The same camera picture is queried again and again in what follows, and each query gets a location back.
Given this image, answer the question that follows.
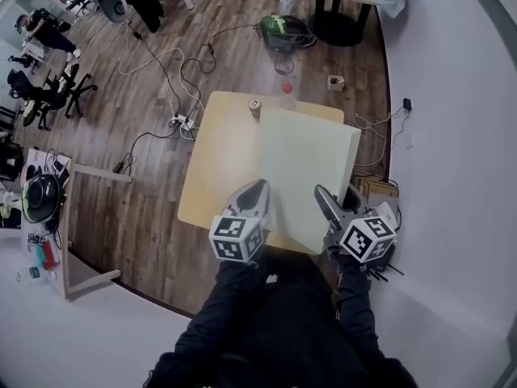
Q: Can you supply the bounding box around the white power strip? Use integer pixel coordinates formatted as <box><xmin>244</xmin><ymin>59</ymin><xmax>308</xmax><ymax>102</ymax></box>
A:
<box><xmin>169</xmin><ymin>112</ymin><xmax>200</xmax><ymax>133</ymax></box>

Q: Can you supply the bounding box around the white floor cable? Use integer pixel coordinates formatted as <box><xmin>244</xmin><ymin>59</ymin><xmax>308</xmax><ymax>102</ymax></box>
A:
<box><xmin>117</xmin><ymin>25</ymin><xmax>204</xmax><ymax>116</ymax></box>

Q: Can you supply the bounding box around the long black floor cable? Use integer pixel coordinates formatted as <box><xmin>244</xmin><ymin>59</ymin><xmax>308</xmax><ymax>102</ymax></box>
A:
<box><xmin>126</xmin><ymin>19</ymin><xmax>183</xmax><ymax>117</ymax></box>

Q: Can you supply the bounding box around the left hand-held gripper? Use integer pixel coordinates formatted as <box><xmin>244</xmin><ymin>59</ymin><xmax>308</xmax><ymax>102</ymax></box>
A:
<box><xmin>208</xmin><ymin>178</ymin><xmax>271</xmax><ymax>265</ymax></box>

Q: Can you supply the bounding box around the black round-base table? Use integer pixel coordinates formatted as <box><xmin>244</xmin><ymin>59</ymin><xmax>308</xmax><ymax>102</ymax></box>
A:
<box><xmin>308</xmin><ymin>0</ymin><xmax>373</xmax><ymax>49</ymax></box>

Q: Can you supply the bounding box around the clear bottle with red cap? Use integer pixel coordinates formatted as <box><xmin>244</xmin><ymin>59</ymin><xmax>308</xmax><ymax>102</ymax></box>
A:
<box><xmin>278</xmin><ymin>82</ymin><xmax>297</xmax><ymax>112</ymax></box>

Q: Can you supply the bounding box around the brown cardboard box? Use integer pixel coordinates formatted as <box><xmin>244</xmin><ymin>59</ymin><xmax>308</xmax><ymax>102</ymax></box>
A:
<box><xmin>354</xmin><ymin>175</ymin><xmax>401</xmax><ymax>210</ymax></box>

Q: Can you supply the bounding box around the black cable with adapter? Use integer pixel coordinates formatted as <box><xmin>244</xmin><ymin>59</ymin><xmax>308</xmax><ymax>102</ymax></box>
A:
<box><xmin>114</xmin><ymin>129</ymin><xmax>179</xmax><ymax>174</ymax></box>

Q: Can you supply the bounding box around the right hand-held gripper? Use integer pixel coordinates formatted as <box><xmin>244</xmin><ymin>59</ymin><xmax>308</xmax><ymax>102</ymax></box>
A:
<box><xmin>313</xmin><ymin>183</ymin><xmax>399</xmax><ymax>265</ymax></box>

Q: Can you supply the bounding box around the green vacuum device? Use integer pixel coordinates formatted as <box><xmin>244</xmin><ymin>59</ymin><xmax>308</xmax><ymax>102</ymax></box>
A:
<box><xmin>258</xmin><ymin>13</ymin><xmax>313</xmax><ymax>54</ymax></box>

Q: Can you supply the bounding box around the black office chair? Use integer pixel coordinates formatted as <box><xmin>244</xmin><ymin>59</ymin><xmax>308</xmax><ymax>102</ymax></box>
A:
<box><xmin>6</xmin><ymin>62</ymin><xmax>99</xmax><ymax>132</ymax></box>

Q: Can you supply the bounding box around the person's left forearm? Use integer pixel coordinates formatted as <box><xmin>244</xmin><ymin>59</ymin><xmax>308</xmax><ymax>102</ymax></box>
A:
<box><xmin>173</xmin><ymin>255</ymin><xmax>266</xmax><ymax>355</ymax></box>

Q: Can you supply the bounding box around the white box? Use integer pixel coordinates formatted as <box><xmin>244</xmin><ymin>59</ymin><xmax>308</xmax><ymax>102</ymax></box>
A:
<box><xmin>258</xmin><ymin>108</ymin><xmax>363</xmax><ymax>256</ymax></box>

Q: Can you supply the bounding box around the white box device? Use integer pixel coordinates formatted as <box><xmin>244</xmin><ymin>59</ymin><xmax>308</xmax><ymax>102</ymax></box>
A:
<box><xmin>369</xmin><ymin>201</ymin><xmax>400</xmax><ymax>230</ymax></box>

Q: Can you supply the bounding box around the white shell chair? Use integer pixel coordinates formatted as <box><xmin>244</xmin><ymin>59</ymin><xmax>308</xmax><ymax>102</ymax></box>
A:
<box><xmin>97</xmin><ymin>0</ymin><xmax>131</xmax><ymax>25</ymax></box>

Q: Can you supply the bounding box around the black cable with inline block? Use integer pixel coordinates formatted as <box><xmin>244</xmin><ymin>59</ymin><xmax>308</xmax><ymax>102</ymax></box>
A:
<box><xmin>179</xmin><ymin>22</ymin><xmax>264</xmax><ymax>97</ymax></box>

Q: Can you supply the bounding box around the white cloth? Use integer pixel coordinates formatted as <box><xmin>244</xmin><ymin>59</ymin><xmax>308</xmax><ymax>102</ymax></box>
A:
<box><xmin>375</xmin><ymin>0</ymin><xmax>408</xmax><ymax>20</ymax></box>

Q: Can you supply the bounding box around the black router with antennas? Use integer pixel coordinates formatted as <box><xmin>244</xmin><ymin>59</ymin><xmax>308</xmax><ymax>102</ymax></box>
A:
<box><xmin>362</xmin><ymin>243</ymin><xmax>406</xmax><ymax>285</ymax></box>

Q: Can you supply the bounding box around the light wooden square table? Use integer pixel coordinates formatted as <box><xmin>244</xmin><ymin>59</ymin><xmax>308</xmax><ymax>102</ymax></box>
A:
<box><xmin>177</xmin><ymin>91</ymin><xmax>346</xmax><ymax>256</ymax></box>

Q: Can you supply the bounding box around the black helmet with green stripe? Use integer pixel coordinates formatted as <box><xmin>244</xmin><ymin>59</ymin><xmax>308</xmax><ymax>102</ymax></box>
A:
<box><xmin>21</xmin><ymin>172</ymin><xmax>62</xmax><ymax>225</ymax></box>

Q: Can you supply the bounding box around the person's black-clothed body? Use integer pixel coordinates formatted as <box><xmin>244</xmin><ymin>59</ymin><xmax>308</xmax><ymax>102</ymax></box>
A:
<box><xmin>141</xmin><ymin>245</ymin><xmax>419</xmax><ymax>388</ymax></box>

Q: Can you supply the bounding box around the red flat item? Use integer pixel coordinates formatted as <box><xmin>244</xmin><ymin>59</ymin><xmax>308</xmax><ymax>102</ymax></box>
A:
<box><xmin>40</xmin><ymin>238</ymin><xmax>58</xmax><ymax>271</ymax></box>

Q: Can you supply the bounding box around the grey metal bar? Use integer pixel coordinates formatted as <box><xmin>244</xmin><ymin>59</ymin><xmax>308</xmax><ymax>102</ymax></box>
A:
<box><xmin>69</xmin><ymin>161</ymin><xmax>134</xmax><ymax>184</ymax></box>

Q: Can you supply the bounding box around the white side table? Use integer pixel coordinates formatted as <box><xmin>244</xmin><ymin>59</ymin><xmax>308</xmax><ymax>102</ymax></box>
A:
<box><xmin>0</xmin><ymin>147</ymin><xmax>122</xmax><ymax>302</ymax></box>

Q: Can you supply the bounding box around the person's right forearm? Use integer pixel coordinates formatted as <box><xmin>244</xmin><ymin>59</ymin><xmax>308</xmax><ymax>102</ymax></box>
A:
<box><xmin>334</xmin><ymin>251</ymin><xmax>383</xmax><ymax>357</ymax></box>

